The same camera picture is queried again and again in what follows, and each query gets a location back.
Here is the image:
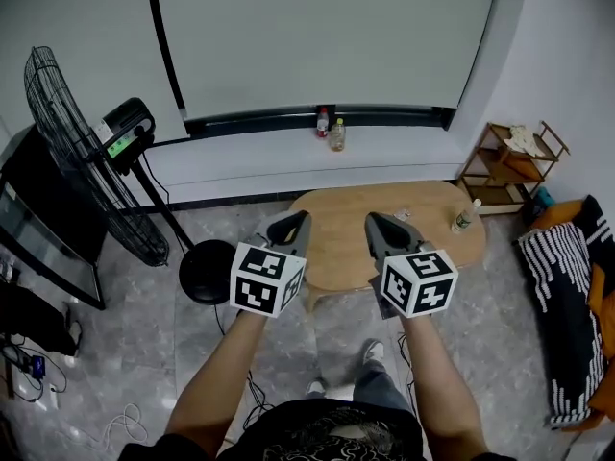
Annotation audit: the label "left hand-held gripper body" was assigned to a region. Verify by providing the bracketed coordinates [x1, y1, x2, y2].
[229, 230, 308, 320]

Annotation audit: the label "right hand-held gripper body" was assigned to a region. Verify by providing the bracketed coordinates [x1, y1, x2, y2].
[368, 240, 460, 320]

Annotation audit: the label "person's right forearm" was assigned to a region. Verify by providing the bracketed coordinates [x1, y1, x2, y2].
[403, 314, 484, 458]

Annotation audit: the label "person's left forearm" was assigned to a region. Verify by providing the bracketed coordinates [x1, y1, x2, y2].
[165, 309, 270, 450]

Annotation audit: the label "wooden coffee table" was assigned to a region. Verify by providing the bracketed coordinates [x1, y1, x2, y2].
[286, 180, 489, 314]

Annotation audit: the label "black standing fan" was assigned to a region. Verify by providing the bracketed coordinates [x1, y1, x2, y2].
[23, 45, 237, 306]

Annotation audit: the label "clear green label water bottle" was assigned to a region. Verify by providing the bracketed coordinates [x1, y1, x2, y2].
[450, 198, 483, 235]

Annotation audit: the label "person's right shoe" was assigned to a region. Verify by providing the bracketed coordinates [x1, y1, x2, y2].
[359, 337, 385, 367]

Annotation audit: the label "wooden shelf rack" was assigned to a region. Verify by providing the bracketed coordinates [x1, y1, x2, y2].
[455, 120, 572, 216]

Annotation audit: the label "yellow drink bottle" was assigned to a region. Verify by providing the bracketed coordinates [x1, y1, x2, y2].
[329, 117, 347, 153]

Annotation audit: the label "person's blue jeans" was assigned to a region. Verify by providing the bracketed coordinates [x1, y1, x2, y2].
[353, 357, 414, 415]

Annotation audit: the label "black white striped blanket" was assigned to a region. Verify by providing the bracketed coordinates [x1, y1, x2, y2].
[517, 194, 606, 426]

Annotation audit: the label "teal bag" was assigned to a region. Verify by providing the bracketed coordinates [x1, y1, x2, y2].
[534, 187, 557, 212]

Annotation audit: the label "crumpled beige cloth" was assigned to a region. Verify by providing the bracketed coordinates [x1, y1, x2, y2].
[506, 125, 547, 158]

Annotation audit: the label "orange sofa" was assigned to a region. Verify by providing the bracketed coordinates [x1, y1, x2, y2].
[518, 194, 615, 431]

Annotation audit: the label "person's black printed shirt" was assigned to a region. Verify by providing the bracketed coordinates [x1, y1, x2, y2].
[117, 399, 518, 461]

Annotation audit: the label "white roller blind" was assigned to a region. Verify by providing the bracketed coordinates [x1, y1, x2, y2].
[153, 0, 501, 119]

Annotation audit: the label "black framed monitor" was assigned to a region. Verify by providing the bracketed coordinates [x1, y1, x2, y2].
[0, 127, 108, 311]

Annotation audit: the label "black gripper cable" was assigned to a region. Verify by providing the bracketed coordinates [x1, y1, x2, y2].
[397, 332, 418, 405]
[242, 370, 276, 431]

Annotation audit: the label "black window frame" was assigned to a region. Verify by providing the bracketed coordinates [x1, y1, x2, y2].
[145, 0, 457, 138]

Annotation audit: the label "white floor cable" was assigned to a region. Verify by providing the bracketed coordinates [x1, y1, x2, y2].
[103, 403, 150, 446]

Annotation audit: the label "black cable bundle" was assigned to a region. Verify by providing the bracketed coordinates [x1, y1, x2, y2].
[0, 333, 68, 402]

